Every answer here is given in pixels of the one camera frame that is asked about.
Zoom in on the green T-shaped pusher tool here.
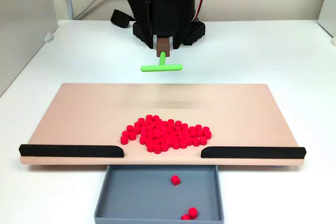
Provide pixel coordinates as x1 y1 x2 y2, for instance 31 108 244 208
140 37 184 73

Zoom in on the pile of red granules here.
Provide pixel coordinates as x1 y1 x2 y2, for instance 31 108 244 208
120 114 212 154

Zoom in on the grey tray container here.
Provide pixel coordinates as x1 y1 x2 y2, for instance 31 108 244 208
93 165 224 224

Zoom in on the beige flat board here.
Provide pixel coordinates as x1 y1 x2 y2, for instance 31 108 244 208
20 83 305 167

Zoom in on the white desk partition panel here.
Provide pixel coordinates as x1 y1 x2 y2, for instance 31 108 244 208
317 0 336 38
0 0 59 98

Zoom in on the black strap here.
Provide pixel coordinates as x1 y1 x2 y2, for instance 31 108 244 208
110 9 136 28

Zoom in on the thin grey cable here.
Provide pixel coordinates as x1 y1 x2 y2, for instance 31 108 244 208
75 0 119 20

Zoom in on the black edge rail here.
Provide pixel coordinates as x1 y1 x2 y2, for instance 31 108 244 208
18 144 124 158
201 146 307 159

